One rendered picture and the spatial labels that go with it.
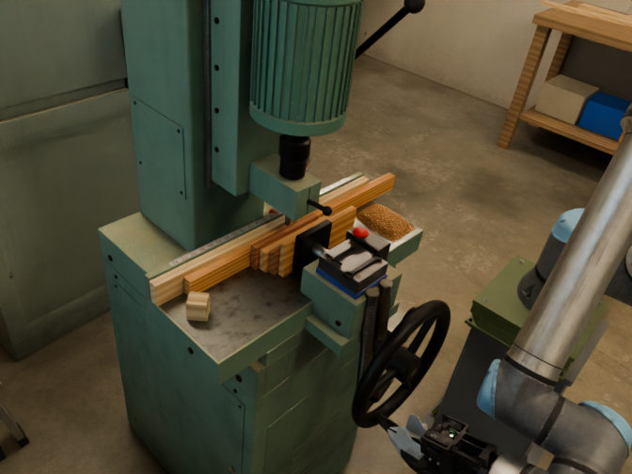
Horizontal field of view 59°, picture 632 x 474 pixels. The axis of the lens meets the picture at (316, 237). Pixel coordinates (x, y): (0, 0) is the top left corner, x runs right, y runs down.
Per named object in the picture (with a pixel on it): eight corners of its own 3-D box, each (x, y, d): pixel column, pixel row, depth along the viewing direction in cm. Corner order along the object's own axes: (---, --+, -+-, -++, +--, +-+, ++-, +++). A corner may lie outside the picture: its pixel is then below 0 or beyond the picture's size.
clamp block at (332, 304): (347, 341, 104) (355, 307, 98) (296, 302, 110) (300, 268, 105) (395, 306, 113) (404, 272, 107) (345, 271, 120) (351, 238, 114)
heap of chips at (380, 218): (394, 242, 125) (396, 232, 123) (352, 216, 131) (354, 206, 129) (416, 228, 130) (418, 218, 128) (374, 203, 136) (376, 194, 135)
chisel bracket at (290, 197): (293, 228, 111) (297, 192, 105) (246, 197, 118) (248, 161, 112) (319, 214, 115) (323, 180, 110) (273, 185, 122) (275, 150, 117)
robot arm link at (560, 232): (545, 246, 158) (570, 195, 147) (608, 275, 151) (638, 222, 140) (528, 273, 147) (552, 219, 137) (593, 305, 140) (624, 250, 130)
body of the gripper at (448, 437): (440, 410, 100) (504, 439, 92) (442, 447, 103) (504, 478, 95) (416, 435, 95) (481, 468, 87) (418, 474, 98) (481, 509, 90)
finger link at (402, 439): (387, 410, 104) (429, 431, 98) (389, 434, 107) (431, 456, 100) (376, 419, 102) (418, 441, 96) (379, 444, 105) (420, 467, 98)
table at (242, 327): (253, 424, 91) (255, 402, 88) (147, 320, 107) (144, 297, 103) (452, 269, 129) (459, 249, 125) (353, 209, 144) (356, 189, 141)
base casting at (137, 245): (254, 403, 110) (256, 374, 104) (100, 258, 139) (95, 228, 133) (392, 301, 137) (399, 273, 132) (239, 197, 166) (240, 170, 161)
